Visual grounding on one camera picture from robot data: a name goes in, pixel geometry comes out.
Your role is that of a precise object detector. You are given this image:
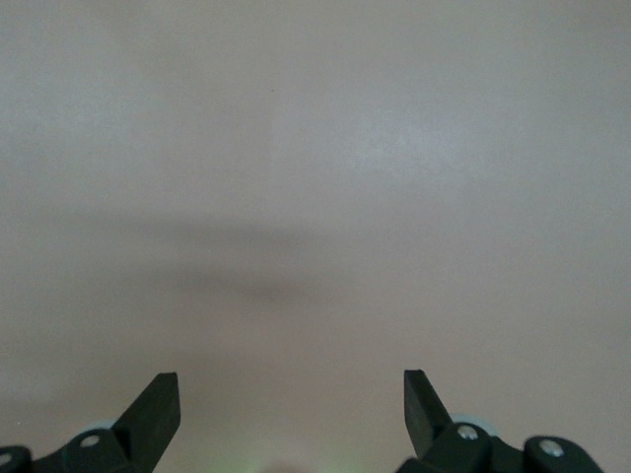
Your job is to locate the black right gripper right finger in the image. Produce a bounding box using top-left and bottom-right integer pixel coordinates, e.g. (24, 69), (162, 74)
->
(396, 369), (605, 473)

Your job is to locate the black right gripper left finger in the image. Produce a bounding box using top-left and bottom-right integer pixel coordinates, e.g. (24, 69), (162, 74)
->
(0, 372), (181, 473)

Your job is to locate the brown table mat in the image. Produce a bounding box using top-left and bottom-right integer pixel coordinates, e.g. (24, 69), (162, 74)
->
(0, 0), (631, 473)

